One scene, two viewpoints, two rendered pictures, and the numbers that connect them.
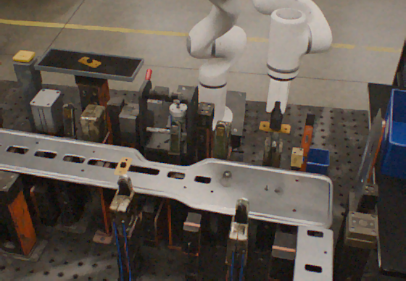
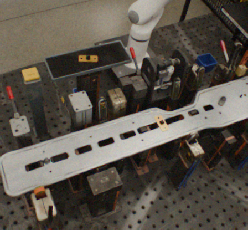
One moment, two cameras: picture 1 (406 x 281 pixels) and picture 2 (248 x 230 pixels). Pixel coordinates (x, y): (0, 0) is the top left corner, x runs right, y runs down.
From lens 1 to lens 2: 1.21 m
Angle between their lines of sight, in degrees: 33
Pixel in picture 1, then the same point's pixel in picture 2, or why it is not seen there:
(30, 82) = (40, 92)
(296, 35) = not seen: outside the picture
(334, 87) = (116, 0)
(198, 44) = (146, 16)
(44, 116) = (86, 115)
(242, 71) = (54, 7)
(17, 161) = (94, 158)
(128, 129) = (140, 96)
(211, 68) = (144, 27)
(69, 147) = (115, 128)
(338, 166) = not seen: hidden behind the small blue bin
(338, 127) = (190, 34)
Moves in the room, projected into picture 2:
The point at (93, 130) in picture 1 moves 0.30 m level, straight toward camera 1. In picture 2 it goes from (122, 108) to (177, 147)
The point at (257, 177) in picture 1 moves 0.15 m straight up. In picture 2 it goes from (230, 91) to (241, 71)
